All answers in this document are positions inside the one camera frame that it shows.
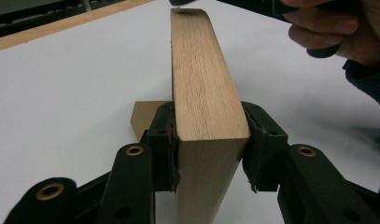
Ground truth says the white table mat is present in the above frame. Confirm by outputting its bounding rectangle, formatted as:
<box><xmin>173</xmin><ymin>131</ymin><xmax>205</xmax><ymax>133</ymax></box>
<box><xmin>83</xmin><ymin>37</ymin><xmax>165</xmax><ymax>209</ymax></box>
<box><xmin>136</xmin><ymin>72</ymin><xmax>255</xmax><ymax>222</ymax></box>
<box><xmin>0</xmin><ymin>0</ymin><xmax>380</xmax><ymax>224</ymax></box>

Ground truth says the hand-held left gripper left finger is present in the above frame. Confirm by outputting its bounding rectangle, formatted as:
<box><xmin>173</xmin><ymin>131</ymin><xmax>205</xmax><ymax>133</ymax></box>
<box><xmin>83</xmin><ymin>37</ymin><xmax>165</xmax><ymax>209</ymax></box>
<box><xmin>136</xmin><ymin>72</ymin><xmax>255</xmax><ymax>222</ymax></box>
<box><xmin>146</xmin><ymin>101</ymin><xmax>182</xmax><ymax>193</ymax></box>

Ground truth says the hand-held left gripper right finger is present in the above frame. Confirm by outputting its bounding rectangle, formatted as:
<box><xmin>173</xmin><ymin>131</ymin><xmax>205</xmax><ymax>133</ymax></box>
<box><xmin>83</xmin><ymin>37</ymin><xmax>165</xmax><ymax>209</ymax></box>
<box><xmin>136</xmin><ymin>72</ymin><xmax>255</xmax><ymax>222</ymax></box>
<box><xmin>240</xmin><ymin>101</ymin><xmax>290</xmax><ymax>194</ymax></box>

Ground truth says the small wooden clock board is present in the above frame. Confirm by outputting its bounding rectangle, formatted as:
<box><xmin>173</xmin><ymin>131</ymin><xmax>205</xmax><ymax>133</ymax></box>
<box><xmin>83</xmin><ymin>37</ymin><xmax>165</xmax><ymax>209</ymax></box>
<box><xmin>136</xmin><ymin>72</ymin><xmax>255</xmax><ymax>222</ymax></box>
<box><xmin>130</xmin><ymin>7</ymin><xmax>251</xmax><ymax>224</ymax></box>

